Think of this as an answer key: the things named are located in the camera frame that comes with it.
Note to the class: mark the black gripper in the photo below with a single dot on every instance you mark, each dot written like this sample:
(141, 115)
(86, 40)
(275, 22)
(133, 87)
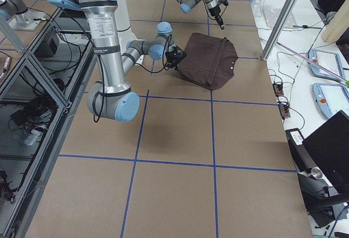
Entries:
(172, 64)
(215, 11)

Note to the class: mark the dark brown t-shirt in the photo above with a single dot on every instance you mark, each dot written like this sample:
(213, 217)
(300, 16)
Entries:
(209, 61)

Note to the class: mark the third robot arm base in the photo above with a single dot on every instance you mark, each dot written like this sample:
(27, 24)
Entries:
(20, 16)

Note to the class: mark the orange black connector box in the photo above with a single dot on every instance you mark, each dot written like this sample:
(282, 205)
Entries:
(278, 89)

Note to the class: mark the far blue teach pendant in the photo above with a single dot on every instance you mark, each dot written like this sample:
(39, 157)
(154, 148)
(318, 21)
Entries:
(328, 60)

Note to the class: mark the blue teach pendant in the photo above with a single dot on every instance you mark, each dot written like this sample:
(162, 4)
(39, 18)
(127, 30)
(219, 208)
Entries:
(331, 98)
(328, 60)

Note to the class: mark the near blue teach pendant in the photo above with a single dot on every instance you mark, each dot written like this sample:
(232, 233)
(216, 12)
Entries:
(331, 98)

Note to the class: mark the reacher grabber stick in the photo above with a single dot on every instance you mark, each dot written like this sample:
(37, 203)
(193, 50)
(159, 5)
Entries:
(314, 62)

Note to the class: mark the black label box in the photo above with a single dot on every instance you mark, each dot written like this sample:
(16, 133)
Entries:
(297, 150)

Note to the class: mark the metal cup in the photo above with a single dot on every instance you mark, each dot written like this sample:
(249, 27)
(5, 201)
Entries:
(316, 173)

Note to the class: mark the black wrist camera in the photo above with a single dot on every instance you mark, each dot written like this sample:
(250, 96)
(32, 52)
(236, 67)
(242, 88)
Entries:
(223, 2)

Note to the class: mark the aluminium frame post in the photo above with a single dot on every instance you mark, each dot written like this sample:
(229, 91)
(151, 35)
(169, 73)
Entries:
(280, 23)

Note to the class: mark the aluminium frame rail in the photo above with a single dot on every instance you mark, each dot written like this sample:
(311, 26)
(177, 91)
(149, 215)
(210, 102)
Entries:
(39, 94)

